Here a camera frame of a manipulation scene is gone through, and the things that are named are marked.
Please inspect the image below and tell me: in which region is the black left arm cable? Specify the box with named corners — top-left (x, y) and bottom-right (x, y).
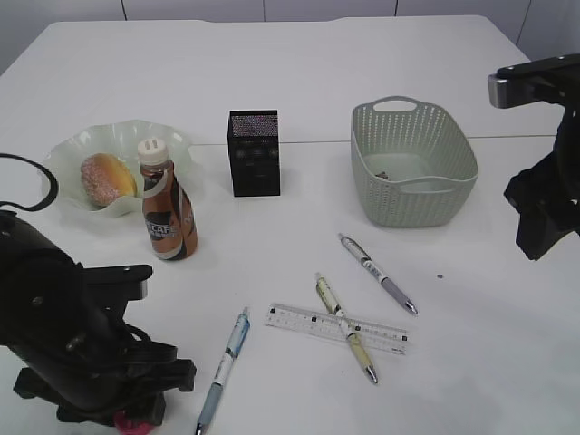
top-left (0, 152), bottom-right (61, 214)

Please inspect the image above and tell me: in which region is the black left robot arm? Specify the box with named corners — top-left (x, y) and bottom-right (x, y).
top-left (1, 211), bottom-right (197, 426)

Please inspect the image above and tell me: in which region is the black mesh pen holder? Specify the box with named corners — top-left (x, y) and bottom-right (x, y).
top-left (227, 110), bottom-right (281, 198)

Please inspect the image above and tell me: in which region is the light blue retractable pen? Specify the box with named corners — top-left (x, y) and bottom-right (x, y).
top-left (195, 307), bottom-right (250, 435)

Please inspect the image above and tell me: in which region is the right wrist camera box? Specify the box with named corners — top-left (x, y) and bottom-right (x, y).
top-left (488, 53), bottom-right (579, 109)

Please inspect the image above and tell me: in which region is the clear plastic ruler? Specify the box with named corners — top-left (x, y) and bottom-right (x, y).
top-left (264, 304), bottom-right (411, 355)

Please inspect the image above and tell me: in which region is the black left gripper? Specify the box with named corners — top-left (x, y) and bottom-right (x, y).
top-left (12, 323), bottom-right (197, 427)

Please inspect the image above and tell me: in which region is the sugar-dusted bread roll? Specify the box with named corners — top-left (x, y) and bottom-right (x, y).
top-left (81, 153), bottom-right (137, 208)

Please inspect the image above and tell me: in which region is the grey-green plastic woven basket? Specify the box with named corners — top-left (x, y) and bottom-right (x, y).
top-left (351, 96), bottom-right (479, 227)

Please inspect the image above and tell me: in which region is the beige retractable pen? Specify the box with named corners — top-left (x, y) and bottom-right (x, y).
top-left (315, 273), bottom-right (379, 385)

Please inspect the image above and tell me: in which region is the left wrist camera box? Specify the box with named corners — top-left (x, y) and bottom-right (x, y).
top-left (83, 265), bottom-right (153, 309)

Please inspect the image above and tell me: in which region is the white grey grip pen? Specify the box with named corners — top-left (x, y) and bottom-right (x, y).
top-left (338, 233), bottom-right (419, 315)

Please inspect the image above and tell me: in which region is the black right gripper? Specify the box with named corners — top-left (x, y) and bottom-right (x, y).
top-left (504, 106), bottom-right (579, 261)

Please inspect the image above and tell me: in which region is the pale green wavy glass plate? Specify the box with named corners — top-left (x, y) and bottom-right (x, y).
top-left (43, 120), bottom-right (203, 218)

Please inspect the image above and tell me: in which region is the brown Nescafe coffee bottle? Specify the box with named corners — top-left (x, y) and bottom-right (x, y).
top-left (138, 138), bottom-right (198, 261)

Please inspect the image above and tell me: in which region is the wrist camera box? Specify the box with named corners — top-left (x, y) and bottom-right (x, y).
top-left (83, 265), bottom-right (153, 309)
top-left (488, 53), bottom-right (579, 109)

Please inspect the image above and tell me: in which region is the pink pencil sharpener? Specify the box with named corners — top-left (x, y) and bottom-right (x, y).
top-left (113, 411), bottom-right (154, 435)

